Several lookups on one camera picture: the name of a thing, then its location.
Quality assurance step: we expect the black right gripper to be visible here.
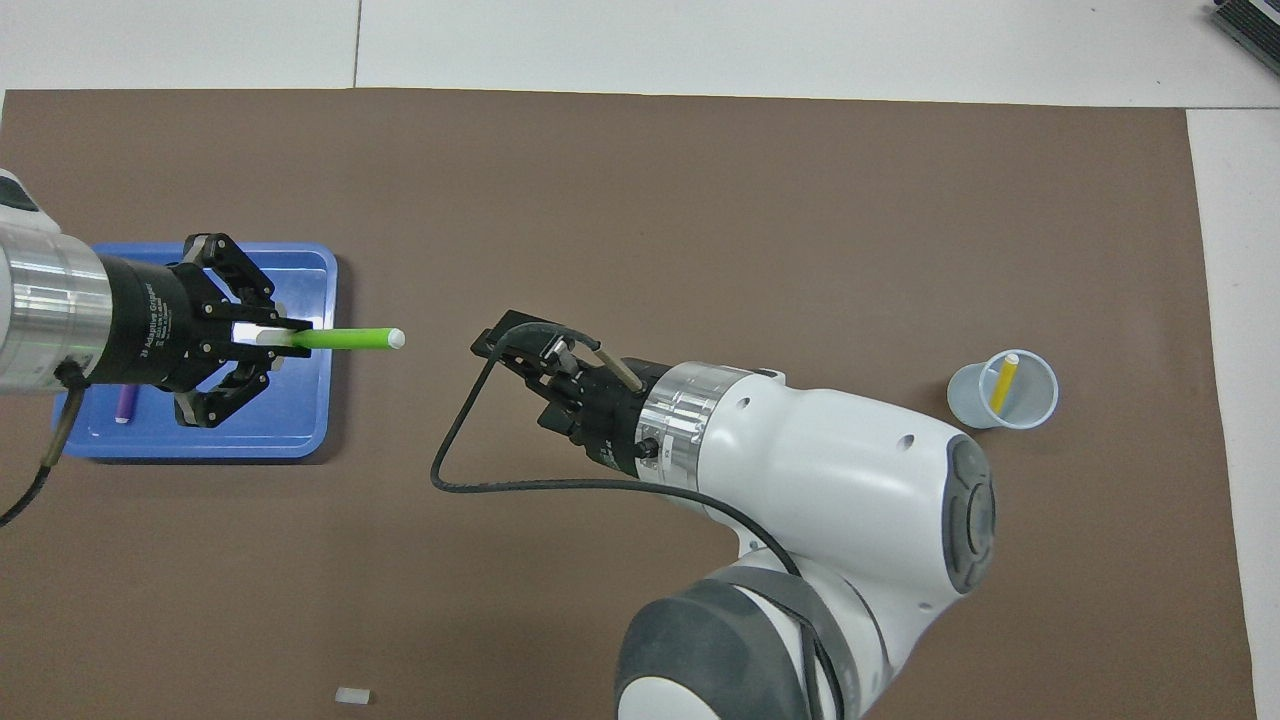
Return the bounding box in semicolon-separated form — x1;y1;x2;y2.
471;310;673;471

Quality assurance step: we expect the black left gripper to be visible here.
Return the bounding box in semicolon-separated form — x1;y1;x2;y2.
100;233;313;429

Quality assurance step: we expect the green highlighter pen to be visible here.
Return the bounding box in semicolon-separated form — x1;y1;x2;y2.
255;327;407;352

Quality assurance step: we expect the yellow highlighter pen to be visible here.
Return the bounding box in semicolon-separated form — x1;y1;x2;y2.
990;352;1020;415

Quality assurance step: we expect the blue plastic tray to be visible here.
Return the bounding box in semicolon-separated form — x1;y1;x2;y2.
52;242;339;460

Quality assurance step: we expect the brown table mat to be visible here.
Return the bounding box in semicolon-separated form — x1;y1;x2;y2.
0;88;1259;720

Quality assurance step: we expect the translucent plastic cup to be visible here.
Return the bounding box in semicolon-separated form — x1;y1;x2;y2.
946;349;1059;431

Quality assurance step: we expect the grey ribbed device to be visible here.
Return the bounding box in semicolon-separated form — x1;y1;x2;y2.
1210;0;1280;46

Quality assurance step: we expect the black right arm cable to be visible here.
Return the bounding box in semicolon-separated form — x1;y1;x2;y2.
430;322;846;720

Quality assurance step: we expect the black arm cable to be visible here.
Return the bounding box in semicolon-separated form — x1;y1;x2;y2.
430;322;846;720
0;365;86;529

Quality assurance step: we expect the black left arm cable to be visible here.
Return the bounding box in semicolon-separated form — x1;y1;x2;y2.
0;365;86;529

